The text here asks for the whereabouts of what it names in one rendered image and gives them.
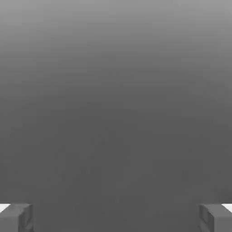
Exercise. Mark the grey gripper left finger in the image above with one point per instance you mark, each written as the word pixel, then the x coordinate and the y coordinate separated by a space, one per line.
pixel 16 219

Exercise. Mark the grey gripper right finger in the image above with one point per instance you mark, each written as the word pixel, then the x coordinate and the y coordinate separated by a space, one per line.
pixel 215 219

